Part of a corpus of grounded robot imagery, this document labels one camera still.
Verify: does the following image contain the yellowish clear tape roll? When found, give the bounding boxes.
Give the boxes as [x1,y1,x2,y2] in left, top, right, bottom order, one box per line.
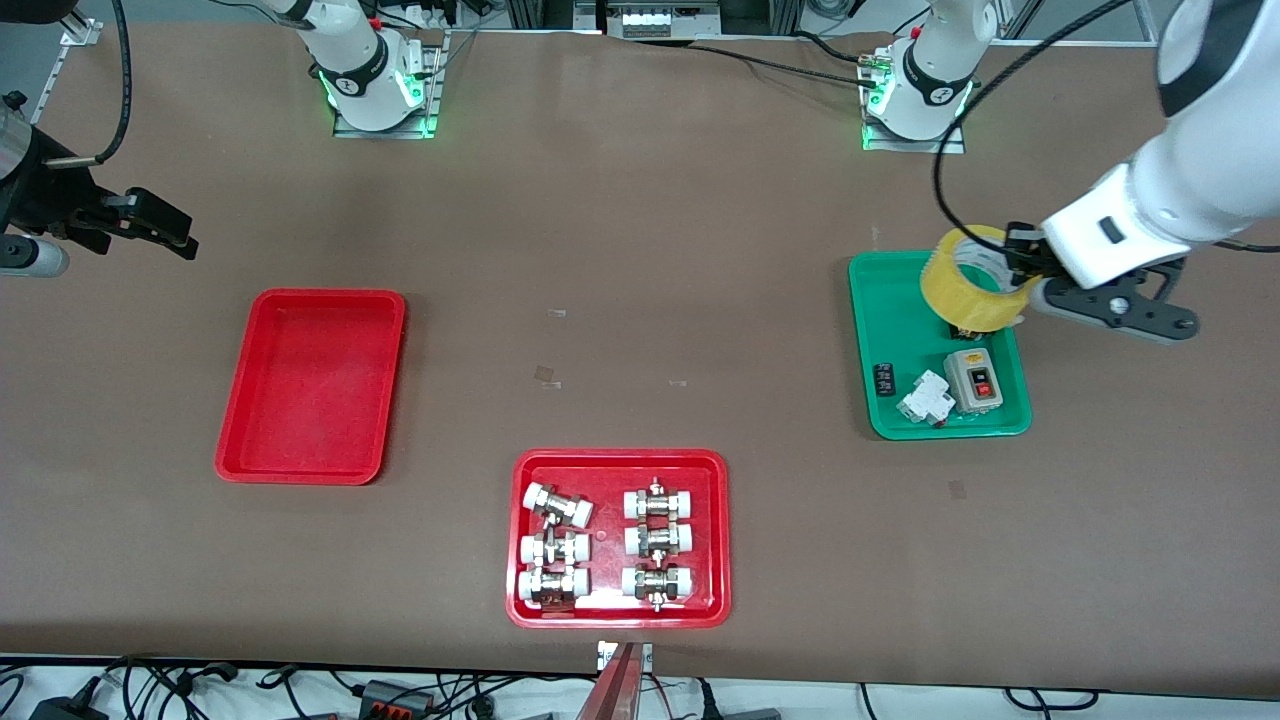
[920,225,1043,334]

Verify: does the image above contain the green plastic tray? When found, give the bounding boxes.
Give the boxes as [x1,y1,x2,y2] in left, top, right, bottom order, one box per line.
[848,250,1033,441]

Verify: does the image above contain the red plastic tray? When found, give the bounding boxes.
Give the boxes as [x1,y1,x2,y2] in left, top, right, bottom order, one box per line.
[214,288,407,486]
[505,448,732,630]

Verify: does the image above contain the white circuit breaker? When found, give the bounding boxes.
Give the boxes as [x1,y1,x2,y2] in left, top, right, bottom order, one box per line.
[896,370,955,428]

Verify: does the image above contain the white power strip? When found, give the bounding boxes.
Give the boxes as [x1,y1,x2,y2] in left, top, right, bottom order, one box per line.
[608,0,723,39]

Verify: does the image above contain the white-capped metal pipe fitting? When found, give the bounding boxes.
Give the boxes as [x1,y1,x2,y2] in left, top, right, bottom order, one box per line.
[624,520,695,559]
[517,566,591,609]
[519,530,591,567]
[624,478,697,521]
[621,563,696,611]
[523,483,594,529]

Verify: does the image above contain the black power adapter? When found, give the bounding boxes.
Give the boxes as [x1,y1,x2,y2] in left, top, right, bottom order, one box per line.
[30,693,111,720]

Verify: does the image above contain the black box with orange connectors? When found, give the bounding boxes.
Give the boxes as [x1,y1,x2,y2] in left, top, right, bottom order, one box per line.
[355,680,437,720]

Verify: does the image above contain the red metal beam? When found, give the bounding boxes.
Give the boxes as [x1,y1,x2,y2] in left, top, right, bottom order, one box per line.
[575,640,653,720]

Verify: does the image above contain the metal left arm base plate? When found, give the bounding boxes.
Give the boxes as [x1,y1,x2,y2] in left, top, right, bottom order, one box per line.
[862,50,967,154]

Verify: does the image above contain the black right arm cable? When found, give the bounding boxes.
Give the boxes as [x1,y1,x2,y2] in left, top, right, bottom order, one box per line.
[45,0,134,169]

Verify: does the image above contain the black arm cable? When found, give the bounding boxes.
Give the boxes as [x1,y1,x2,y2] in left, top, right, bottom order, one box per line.
[45,0,134,169]
[933,0,1136,256]

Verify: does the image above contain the grey on-off switch box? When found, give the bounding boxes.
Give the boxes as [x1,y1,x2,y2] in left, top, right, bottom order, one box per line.
[943,349,1005,415]

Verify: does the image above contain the aluminium frame rail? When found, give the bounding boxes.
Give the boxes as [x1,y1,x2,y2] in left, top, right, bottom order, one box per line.
[35,18,103,123]

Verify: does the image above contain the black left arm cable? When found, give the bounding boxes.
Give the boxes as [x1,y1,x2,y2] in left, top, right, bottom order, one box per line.
[933,0,1136,256]

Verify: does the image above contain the black table cable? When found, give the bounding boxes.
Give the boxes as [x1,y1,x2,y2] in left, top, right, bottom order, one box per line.
[690,40,873,89]

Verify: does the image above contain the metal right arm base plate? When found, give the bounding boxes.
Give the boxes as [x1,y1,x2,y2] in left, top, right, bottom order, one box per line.
[333,30,447,139]

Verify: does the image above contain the black floor cable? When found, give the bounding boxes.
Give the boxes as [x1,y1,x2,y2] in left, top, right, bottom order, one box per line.
[100,655,241,720]

